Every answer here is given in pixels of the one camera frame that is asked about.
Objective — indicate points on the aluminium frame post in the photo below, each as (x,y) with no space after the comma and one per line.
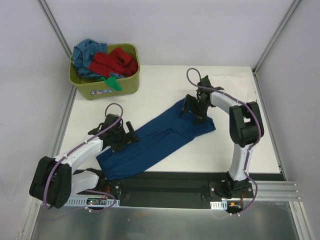
(277,33)
(55,27)

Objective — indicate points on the light blue t-shirt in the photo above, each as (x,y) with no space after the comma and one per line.
(83,55)

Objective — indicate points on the right aluminium frame post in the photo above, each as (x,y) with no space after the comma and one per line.
(277,33)

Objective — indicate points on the white slotted cable duct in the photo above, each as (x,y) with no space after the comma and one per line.
(93,202)

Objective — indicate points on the left aluminium frame post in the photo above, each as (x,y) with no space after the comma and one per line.
(55,27)

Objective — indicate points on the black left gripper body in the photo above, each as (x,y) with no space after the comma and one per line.
(126,136)

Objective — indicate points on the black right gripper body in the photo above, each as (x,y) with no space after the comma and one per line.
(194,107)

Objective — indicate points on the red t-shirt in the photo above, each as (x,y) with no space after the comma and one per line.
(116,62)

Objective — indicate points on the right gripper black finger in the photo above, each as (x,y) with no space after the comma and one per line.
(187,105)
(200,116)

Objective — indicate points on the olive green plastic bin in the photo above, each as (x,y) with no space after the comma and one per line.
(91,89)

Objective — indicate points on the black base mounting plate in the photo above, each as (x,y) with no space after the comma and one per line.
(179,190)

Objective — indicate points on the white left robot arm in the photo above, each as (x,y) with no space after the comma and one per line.
(57,178)

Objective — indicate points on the green t-shirt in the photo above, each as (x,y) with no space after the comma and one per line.
(111,82)

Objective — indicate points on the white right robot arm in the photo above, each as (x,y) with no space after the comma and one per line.
(245,130)

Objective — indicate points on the dark blue printed t-shirt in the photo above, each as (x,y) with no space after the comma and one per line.
(158,139)

